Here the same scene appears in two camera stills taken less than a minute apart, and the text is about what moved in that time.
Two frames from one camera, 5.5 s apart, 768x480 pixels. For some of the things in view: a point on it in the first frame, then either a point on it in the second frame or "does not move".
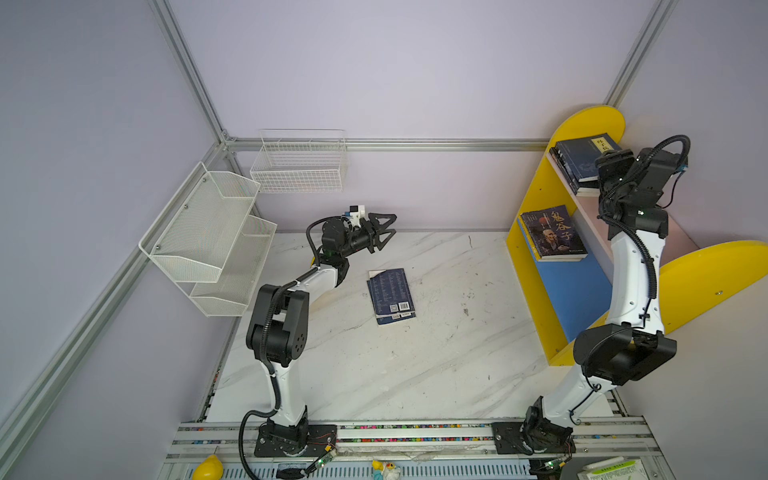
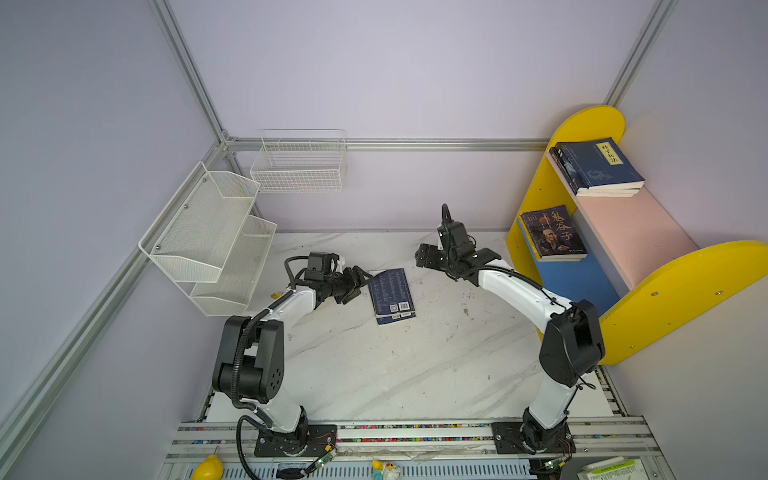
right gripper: x=612 y=159 -> x=419 y=257
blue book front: x=580 y=154 does not move
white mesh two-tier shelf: x=209 y=244 does not move
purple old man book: x=554 y=235 does not move
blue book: x=391 y=296 does not move
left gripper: x=373 y=236 -> x=358 y=277
